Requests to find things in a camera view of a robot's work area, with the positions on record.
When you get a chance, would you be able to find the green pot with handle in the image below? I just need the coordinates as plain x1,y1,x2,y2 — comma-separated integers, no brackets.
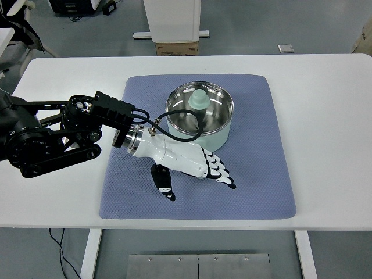
166,81,234,152

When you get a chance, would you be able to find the white table leg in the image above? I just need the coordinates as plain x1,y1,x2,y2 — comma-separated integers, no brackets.
294,230,318,279
80,229,103,279

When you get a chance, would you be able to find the black equipment top left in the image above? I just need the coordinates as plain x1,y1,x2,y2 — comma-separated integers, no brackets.
48,0,101,15

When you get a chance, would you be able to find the small grey floor plate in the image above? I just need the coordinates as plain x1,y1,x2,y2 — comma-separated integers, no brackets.
277,44,294,53

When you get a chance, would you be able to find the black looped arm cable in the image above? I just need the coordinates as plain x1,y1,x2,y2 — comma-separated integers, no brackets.
132,108,207,143

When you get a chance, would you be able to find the blue textured mat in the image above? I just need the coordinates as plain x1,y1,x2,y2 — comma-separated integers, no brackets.
98,74,297,220

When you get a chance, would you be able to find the grey metal base plate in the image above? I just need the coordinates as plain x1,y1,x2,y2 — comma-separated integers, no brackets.
126,253,273,278

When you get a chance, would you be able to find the glass lid green knob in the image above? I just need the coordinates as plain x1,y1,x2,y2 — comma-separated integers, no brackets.
166,81,234,138

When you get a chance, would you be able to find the left white table leg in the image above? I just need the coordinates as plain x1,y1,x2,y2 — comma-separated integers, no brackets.
80,229,103,279

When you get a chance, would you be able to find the right white table leg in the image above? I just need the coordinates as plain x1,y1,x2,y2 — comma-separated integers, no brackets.
294,230,318,279

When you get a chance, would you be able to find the black floor cable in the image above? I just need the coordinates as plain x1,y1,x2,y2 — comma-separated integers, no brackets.
48,228,82,279

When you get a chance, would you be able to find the chair at left edge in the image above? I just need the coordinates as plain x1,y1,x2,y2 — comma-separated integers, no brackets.
1,1,58,76

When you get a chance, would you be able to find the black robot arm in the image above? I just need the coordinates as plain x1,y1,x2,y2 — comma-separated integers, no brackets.
1,91,135,178

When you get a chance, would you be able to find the cardboard box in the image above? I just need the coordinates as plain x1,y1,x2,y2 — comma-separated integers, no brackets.
155,41,199,56

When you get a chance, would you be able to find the white pedestal stand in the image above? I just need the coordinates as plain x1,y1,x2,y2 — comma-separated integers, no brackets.
133,0,209,43

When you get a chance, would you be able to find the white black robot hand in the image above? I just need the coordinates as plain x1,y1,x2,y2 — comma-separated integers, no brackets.
122,125,236,201

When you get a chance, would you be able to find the person in beige clothes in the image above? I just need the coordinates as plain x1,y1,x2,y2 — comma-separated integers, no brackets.
352,24,371,56

